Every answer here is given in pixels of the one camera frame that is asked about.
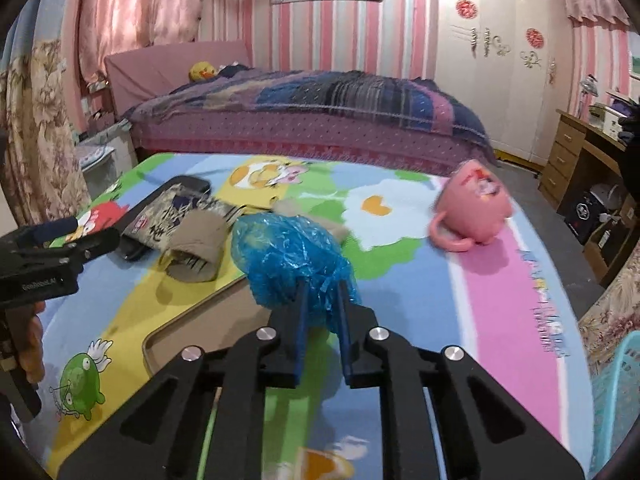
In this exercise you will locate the white printer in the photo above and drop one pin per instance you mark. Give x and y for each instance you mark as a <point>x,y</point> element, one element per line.
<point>607,117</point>

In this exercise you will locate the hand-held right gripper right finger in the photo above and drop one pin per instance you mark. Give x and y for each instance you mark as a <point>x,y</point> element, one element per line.
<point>345,345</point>

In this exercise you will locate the white wardrobe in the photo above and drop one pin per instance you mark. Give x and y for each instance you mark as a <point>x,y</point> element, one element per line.
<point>500,85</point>

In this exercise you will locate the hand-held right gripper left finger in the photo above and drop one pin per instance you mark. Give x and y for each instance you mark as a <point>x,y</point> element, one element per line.
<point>300,340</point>

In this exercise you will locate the white appliance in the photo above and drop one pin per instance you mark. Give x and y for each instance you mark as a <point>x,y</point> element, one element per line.
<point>605,200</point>

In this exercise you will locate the pink mug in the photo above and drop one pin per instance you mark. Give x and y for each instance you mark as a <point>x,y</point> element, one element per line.
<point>470,205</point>

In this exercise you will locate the blue plastic bag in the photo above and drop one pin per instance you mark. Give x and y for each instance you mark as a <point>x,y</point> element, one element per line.
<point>285,255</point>

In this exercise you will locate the yellow plush toy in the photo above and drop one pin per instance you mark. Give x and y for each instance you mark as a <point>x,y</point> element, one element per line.
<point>202,71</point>

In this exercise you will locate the chair with cushion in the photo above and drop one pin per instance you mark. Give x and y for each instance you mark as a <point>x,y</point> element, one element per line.
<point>100,157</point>

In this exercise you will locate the black box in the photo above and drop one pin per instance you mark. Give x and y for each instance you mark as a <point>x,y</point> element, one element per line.
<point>577,215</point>

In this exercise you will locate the black hanging garment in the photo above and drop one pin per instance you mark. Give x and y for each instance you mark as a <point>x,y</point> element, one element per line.
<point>631,150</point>

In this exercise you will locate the printed snack packet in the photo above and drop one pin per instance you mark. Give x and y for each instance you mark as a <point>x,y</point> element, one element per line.
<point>165,210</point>

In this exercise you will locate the pink bed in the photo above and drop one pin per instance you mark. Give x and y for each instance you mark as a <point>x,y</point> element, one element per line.
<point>300,135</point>

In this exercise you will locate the brown tray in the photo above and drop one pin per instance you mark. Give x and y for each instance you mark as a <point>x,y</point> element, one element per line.
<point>200,322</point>

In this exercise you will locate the black tray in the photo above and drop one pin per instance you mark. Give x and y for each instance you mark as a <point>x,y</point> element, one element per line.
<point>189,183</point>

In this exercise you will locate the cartoon printed tablecloth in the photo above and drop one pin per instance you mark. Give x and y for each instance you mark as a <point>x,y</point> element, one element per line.
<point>400,285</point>

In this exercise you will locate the person's left hand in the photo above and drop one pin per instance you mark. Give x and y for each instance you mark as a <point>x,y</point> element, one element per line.
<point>32,345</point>

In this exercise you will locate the floral curtain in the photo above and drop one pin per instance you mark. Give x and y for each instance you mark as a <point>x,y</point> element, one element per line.
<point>40,150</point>
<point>612,325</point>

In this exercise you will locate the pink curtain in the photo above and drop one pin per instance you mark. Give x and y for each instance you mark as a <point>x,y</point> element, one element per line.
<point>140,15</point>

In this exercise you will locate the teal plastic basket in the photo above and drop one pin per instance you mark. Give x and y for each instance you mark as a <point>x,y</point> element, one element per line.
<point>617,410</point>

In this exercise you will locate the khaki sock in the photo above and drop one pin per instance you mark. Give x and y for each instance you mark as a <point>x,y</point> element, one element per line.
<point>197,242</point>

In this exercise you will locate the wooden desk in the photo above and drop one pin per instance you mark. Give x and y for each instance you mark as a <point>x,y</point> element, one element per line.
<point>565,155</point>

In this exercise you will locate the desk lamp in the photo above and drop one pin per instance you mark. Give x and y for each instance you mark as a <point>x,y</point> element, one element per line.
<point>590,90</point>

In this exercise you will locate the plaid purple blanket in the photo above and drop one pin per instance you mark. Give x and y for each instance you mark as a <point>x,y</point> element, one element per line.
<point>325,95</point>

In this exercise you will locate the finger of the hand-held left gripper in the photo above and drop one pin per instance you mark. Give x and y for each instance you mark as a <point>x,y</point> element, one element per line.
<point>47,232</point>
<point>95,246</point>

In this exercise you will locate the cardboard box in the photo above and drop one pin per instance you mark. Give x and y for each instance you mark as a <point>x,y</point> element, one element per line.
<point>607,247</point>

